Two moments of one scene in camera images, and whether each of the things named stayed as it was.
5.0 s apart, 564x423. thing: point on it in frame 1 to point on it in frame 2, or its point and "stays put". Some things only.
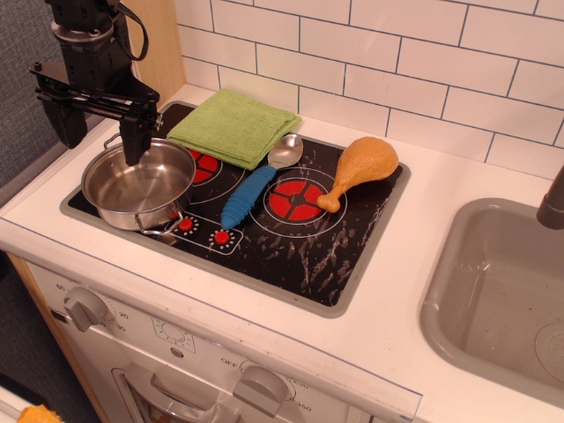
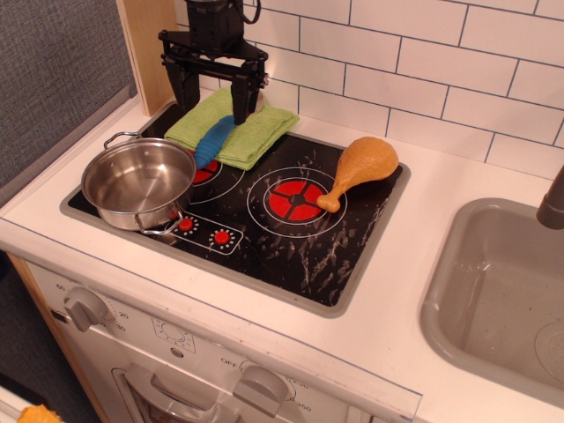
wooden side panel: x=162 y=70 stays put
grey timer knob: x=84 y=307 stays put
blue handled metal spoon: x=285 y=152 to x=211 y=141
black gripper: x=97 y=75 to x=215 y=45
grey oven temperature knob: x=261 y=389 stays put
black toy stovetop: x=283 y=248 stays put
